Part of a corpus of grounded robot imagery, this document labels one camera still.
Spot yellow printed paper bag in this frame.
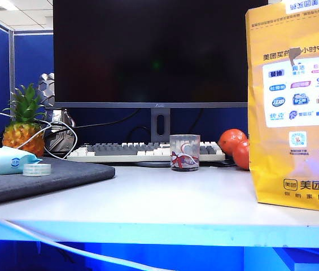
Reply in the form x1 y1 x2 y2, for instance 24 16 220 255
244 0 319 213

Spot grey monitor stand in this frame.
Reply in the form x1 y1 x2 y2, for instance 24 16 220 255
150 108 171 143

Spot clear plastic cup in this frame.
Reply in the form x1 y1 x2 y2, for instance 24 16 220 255
169 134 201 172

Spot white and grey keyboard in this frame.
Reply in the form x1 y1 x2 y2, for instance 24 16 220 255
66 141 226 163

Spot orange round fruit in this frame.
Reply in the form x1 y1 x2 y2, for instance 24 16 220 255
231 139 251 171
217 128 248 155

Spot black computer monitor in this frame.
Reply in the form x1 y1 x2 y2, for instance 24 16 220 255
53 0 269 109

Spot dark grey fabric pad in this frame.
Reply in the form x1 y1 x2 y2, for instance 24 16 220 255
0 156 116 208

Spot clear tape roll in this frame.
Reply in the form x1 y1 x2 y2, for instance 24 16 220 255
22 163 53 177

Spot plastic pineapple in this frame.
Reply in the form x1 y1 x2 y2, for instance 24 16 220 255
2 83 46 158

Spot black monitor cable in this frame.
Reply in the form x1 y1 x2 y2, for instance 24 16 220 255
70 108 151 142

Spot thin white cable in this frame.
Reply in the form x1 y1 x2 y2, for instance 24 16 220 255
0 111 78 160

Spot thick white cable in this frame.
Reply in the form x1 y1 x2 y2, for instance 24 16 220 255
0 212 174 271

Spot grey partition frame post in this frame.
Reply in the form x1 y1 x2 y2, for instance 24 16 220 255
8 29 16 119

